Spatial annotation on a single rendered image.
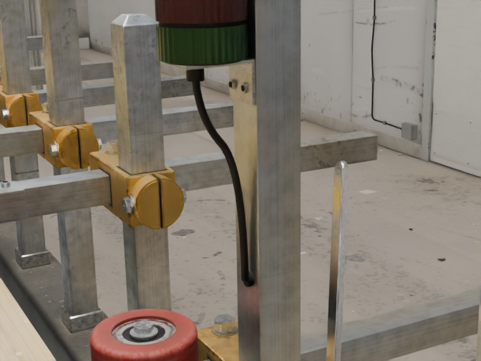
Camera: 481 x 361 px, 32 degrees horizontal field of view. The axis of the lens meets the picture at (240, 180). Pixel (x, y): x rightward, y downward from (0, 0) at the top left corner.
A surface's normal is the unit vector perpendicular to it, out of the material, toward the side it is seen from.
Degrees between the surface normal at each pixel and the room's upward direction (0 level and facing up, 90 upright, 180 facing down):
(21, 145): 90
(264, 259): 90
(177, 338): 0
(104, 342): 0
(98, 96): 90
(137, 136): 90
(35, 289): 0
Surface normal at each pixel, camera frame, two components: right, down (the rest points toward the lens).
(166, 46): -0.76, 0.19
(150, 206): 0.47, 0.24
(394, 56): -0.88, 0.15
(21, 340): -0.02, -0.96
